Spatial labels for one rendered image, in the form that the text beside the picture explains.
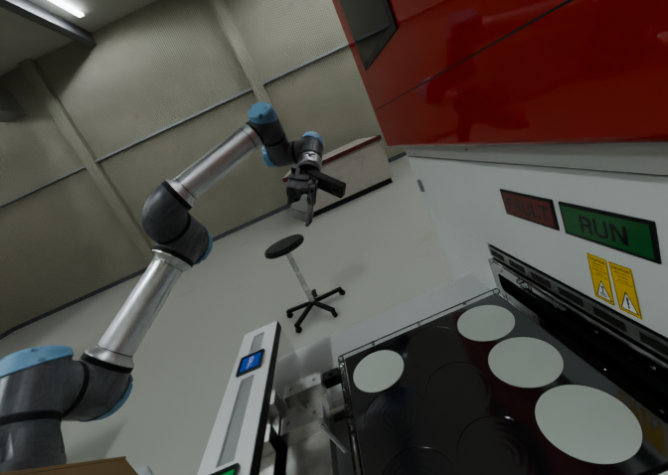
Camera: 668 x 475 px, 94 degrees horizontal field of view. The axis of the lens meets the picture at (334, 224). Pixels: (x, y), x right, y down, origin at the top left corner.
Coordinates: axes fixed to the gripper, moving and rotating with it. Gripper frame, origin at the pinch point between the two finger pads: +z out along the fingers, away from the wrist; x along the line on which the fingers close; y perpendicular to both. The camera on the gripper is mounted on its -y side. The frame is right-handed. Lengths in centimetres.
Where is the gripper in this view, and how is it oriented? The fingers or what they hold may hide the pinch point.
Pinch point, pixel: (309, 222)
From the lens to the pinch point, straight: 81.6
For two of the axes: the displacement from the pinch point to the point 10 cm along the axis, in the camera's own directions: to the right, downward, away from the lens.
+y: -10.0, -0.8, -0.4
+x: 0.9, -6.2, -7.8
